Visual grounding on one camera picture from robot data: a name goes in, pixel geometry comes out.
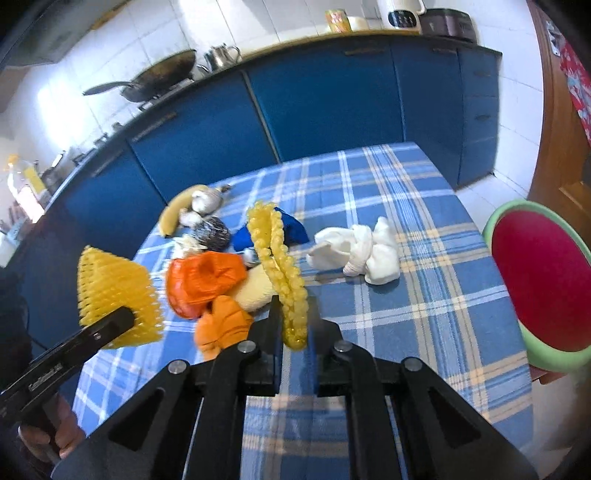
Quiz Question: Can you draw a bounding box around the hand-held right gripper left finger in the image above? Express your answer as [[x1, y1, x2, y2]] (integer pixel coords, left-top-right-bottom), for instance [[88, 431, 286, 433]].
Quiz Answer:
[[60, 295, 284, 480]]

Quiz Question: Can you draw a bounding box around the long yellow foam fruit net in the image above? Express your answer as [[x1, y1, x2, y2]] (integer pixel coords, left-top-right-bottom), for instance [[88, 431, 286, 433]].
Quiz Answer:
[[246, 200, 309, 350]]

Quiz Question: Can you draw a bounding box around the white crumpled cloth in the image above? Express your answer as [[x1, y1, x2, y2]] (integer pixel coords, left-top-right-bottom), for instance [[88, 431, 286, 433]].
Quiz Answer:
[[306, 216, 400, 286]]

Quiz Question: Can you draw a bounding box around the wooden door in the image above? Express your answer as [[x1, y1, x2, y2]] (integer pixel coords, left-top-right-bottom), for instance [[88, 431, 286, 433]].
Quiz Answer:
[[525, 0, 591, 222]]

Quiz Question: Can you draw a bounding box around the black wok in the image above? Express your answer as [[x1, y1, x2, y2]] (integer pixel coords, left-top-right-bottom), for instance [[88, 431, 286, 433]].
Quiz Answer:
[[82, 48, 198, 103]]

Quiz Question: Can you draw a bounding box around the blue checked tablecloth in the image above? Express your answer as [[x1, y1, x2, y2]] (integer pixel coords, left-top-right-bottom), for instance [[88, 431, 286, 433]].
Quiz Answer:
[[74, 141, 536, 480]]

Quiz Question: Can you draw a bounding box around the steel wool scrubber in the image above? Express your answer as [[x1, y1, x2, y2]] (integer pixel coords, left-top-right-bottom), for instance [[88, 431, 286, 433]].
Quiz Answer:
[[191, 219, 232, 253]]

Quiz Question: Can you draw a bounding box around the orange plastic bag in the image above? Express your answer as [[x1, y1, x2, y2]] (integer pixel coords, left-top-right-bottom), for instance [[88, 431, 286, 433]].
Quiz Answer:
[[165, 252, 249, 320]]

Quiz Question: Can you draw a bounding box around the garlic bulb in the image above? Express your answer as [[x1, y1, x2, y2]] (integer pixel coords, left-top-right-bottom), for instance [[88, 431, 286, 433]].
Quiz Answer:
[[191, 186, 225, 214]]

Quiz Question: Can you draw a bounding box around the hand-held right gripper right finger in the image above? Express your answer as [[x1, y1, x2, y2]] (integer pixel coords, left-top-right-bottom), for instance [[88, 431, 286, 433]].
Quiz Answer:
[[307, 298, 540, 480]]

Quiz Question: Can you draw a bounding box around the small white crumpled paper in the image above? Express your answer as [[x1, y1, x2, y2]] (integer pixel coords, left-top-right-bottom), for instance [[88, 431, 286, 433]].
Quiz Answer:
[[172, 234, 205, 257]]

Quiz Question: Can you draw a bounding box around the yellow tin can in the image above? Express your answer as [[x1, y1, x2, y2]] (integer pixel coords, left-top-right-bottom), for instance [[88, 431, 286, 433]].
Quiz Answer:
[[325, 9, 352, 34]]

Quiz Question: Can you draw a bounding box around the orange peel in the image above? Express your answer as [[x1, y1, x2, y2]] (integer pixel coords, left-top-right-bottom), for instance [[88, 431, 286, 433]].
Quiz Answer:
[[194, 295, 254, 361]]

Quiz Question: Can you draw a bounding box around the range hood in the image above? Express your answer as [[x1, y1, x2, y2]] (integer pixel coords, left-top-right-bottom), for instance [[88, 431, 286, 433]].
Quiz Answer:
[[0, 0, 95, 68]]

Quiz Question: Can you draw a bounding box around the clear oil bottle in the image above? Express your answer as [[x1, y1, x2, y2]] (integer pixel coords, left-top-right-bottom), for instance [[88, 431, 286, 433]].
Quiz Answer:
[[6, 154, 46, 210]]

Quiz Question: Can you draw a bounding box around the blue kitchen cabinet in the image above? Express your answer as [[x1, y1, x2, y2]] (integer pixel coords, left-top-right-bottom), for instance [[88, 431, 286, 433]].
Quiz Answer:
[[0, 28, 504, 324]]

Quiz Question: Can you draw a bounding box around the wide yellow foam fruit net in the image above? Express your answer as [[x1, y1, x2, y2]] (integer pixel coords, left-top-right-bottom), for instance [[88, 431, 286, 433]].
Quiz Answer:
[[77, 246, 163, 348]]

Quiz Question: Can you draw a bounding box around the blue cloth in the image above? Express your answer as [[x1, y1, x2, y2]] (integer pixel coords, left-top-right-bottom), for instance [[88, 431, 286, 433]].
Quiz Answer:
[[232, 207, 309, 253]]

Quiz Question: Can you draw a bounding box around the yellow banana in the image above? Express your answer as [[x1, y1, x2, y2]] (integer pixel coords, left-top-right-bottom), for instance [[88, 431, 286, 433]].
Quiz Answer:
[[158, 185, 209, 239]]

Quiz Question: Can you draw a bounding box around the white electric kettle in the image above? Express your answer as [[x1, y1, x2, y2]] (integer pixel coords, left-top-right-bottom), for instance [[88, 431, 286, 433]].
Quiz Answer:
[[376, 0, 426, 31]]

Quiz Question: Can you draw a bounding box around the dark rice cooker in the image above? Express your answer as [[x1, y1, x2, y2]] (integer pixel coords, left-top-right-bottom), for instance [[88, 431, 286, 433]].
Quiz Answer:
[[422, 8, 477, 43]]

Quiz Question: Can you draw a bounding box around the steel teapot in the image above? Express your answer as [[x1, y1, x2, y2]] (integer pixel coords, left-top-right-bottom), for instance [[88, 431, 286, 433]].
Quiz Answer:
[[203, 43, 242, 73]]

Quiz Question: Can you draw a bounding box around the red floral cloth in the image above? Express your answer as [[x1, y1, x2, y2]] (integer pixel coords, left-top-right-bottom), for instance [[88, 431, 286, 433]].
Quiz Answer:
[[560, 36, 591, 146]]

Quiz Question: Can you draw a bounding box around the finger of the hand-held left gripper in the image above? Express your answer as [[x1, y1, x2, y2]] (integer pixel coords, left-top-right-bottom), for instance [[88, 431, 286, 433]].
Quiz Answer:
[[76, 306, 137, 355]]

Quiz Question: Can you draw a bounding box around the pale yellow foam piece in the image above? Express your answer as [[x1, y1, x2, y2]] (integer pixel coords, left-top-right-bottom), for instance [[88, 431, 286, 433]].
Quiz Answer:
[[230, 267, 278, 311]]

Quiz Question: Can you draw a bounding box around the person's left hand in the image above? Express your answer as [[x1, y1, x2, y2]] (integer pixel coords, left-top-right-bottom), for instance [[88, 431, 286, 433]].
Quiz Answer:
[[17, 394, 88, 463]]

